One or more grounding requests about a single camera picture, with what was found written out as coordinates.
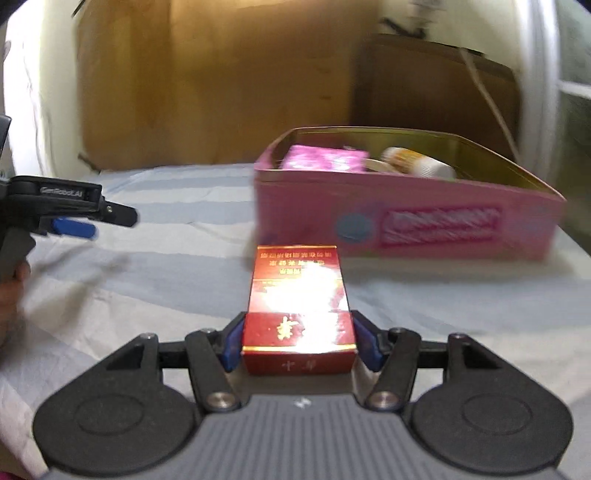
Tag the pink tin box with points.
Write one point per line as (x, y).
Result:
(323, 217)

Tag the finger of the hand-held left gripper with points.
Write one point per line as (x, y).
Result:
(120, 216)
(74, 228)

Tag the black strip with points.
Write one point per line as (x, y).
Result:
(88, 161)

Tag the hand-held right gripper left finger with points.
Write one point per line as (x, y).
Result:
(233, 344)

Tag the brown wooden cabinet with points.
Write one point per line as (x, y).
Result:
(415, 92)

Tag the red cigarette box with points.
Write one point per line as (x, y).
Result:
(300, 295)

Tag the white door frame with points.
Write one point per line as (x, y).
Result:
(540, 92)

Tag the frosted glass pane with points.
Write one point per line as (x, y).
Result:
(577, 138)

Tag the pink satin wallet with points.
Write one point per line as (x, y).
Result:
(323, 159)

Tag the person's left hand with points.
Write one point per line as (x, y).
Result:
(11, 304)

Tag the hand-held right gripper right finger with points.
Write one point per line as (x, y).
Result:
(367, 346)

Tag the white bottle yellow label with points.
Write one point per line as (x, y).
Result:
(415, 164)

